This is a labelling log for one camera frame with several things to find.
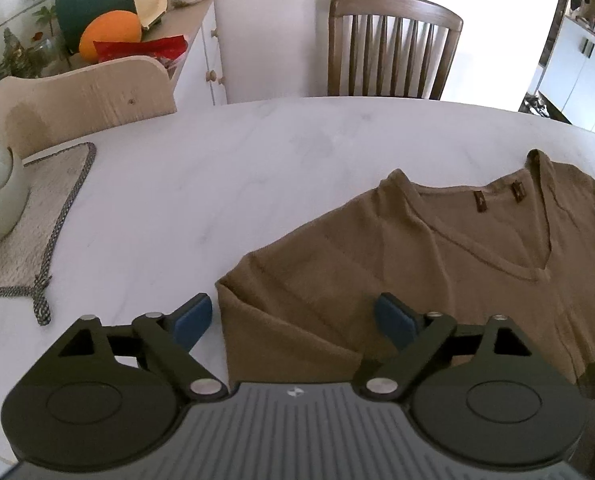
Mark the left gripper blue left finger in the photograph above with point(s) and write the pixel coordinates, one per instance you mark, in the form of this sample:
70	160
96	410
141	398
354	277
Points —
190	321

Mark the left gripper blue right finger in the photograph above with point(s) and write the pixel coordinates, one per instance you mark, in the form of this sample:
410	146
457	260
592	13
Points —
396	321

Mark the brown two-tone sweater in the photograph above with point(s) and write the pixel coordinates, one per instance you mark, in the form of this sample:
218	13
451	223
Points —
301	308

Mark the grey woven placemat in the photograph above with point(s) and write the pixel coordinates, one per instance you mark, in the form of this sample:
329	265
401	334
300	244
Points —
26	253

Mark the white drawer cabinet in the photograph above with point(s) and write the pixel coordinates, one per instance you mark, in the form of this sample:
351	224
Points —
193	74

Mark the red cloth on cabinet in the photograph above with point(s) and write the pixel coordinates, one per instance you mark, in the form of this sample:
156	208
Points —
164	50

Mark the orange fruit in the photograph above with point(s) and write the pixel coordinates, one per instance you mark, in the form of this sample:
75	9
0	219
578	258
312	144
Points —
113	26

